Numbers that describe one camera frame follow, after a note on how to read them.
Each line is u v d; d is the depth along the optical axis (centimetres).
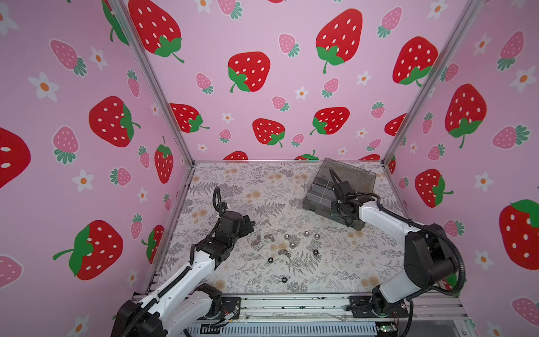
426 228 47
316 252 88
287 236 93
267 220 98
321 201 101
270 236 90
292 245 89
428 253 45
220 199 62
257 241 90
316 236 92
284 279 80
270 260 86
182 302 48
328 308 76
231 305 74
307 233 93
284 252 87
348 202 70
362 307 72
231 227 62
